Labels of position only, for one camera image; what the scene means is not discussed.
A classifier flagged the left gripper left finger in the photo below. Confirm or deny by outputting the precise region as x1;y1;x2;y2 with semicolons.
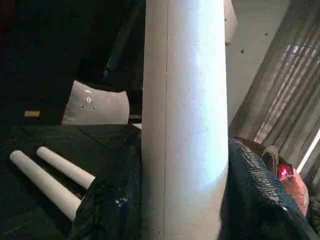
71;149;144;240

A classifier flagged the grey curtain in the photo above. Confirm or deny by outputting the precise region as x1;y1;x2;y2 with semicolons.
229;23;320;177

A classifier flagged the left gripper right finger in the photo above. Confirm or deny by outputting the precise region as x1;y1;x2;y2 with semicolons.
219;136;319;240

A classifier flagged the black cabinet with yellow label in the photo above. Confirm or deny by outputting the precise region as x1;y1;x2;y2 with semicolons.
0;0;144;126

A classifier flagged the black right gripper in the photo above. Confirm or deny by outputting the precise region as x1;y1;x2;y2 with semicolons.
261;145;313;219

